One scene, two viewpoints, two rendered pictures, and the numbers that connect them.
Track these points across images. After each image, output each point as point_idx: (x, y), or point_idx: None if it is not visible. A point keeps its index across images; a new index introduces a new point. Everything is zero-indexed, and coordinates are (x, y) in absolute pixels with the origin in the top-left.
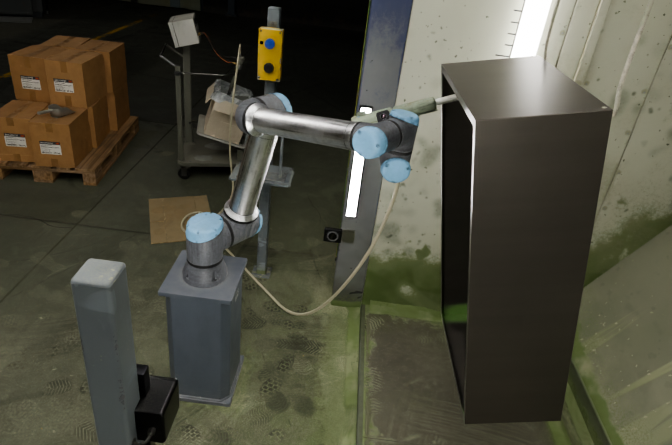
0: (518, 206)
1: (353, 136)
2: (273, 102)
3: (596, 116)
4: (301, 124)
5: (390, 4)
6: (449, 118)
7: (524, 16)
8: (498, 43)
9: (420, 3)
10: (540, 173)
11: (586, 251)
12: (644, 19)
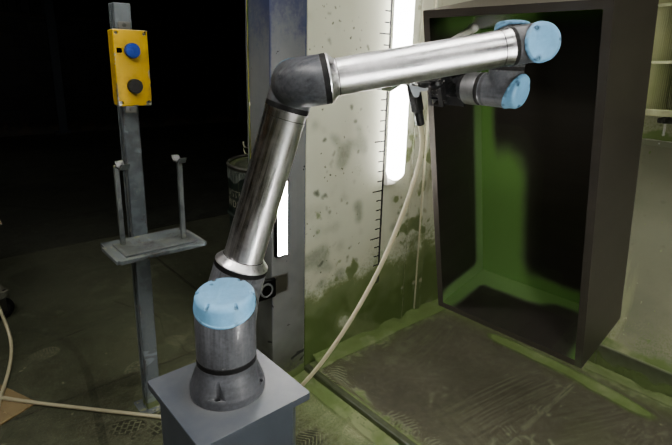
0: (623, 93)
1: (529, 36)
2: None
3: None
4: (432, 51)
5: None
6: None
7: None
8: (380, 21)
9: None
10: (633, 54)
11: (642, 130)
12: None
